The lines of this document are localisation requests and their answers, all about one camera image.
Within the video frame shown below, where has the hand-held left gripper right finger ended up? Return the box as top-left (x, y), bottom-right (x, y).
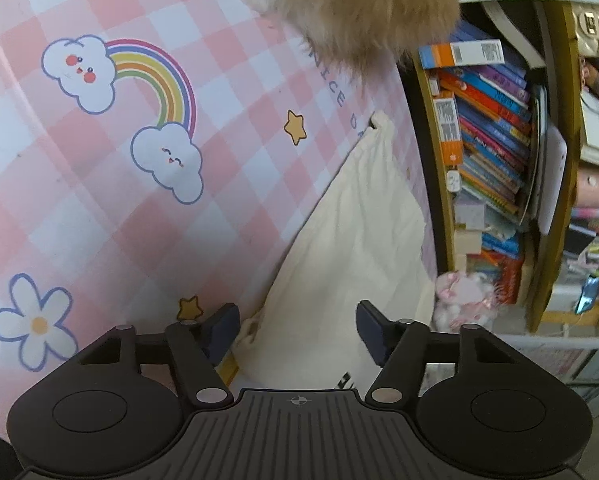
top-left (357, 300), bottom-right (525, 406)

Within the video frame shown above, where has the thick leaning beige book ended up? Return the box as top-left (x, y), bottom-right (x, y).
top-left (482, 0), bottom-right (547, 68)

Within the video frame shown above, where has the cream printed t-shirt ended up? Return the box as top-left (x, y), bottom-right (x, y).
top-left (229, 111), bottom-right (445, 391)

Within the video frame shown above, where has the red boxed book set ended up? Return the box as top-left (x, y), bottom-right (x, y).
top-left (467, 252), bottom-right (525, 306)

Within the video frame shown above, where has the pink checked printed bed sheet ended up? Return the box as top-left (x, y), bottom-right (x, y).
top-left (0, 0), bottom-right (440, 441)

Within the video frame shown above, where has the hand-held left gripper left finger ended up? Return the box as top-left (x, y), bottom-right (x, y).
top-left (76, 303), bottom-right (241, 409)

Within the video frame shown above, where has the row of colourful books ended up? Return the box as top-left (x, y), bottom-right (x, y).
top-left (437, 25), bottom-right (535, 261)

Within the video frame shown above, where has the cream paper box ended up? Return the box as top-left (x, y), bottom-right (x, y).
top-left (453, 230), bottom-right (483, 257)

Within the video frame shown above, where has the flat white orange box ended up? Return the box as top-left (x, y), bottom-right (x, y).
top-left (432, 91), bottom-right (464, 165)

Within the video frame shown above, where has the pink white plush bunny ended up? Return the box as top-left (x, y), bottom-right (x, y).
top-left (432, 270), bottom-right (503, 333)

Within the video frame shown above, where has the cube notepad box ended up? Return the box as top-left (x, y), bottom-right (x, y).
top-left (452, 195), bottom-right (485, 231)

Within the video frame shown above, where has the wooden bookshelf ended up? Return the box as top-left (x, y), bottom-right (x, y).
top-left (397, 0), bottom-right (599, 341)

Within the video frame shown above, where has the white tablet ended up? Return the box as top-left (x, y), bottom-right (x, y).
top-left (537, 125), bottom-right (568, 236)

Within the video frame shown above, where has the tall white orange box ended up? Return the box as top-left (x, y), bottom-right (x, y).
top-left (418, 39), bottom-right (505, 70)

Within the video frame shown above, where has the tan fluffy pet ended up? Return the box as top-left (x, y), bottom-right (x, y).
top-left (206, 0), bottom-right (473, 78)

